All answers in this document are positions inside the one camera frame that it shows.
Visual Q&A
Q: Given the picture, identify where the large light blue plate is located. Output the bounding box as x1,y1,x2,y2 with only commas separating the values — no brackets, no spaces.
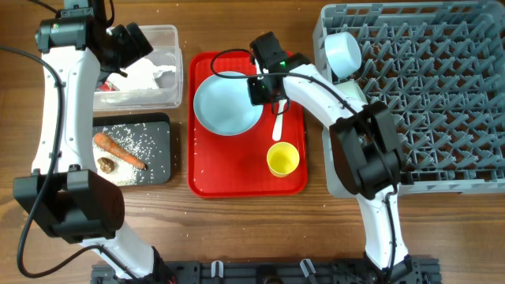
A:
193,71,263,136

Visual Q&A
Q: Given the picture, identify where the white plastic spoon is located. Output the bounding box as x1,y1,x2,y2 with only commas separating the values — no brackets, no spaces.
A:
272,99,287,141

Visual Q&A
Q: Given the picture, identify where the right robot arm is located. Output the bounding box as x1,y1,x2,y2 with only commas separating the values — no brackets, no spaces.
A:
248,32,409,282

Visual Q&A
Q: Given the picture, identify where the red snack wrapper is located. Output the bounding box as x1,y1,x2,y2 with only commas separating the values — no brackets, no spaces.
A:
96,81,114,92

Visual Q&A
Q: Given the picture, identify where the white rice pile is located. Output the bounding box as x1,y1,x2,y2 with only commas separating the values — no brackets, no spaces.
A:
92,123,158,186

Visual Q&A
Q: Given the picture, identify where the clear plastic waste bin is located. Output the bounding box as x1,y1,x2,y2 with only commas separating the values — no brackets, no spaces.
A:
94,24,184,111

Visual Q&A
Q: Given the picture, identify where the yellow plastic cup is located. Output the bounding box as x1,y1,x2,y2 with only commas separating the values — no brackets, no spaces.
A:
267,142,300,178

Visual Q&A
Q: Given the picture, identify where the black waste tray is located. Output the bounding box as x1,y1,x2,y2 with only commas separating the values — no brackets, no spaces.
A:
92,113,171,186

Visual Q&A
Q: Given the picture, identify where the light green bowl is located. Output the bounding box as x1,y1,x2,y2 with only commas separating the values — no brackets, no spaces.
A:
335,80,367,103

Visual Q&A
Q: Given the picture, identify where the orange carrot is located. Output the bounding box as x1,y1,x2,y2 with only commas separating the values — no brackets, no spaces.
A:
93,133,147,170

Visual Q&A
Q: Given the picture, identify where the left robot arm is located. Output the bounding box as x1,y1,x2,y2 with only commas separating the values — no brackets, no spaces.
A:
13,0,177,283

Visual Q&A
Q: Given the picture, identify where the brown mushroom piece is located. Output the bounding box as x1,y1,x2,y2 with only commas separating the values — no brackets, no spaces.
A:
97,157,115,174

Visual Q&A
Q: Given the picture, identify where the red serving tray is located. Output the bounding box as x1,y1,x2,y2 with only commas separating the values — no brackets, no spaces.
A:
187,51,308,198

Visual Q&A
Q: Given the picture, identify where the small light blue bowl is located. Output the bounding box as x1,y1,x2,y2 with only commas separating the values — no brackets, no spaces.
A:
324,32,362,78

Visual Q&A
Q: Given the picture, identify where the grey dishwasher rack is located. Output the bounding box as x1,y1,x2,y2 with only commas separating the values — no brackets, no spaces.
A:
312,1,504,195

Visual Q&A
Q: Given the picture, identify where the white napkin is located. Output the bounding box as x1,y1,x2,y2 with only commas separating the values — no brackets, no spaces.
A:
107,58,177,91

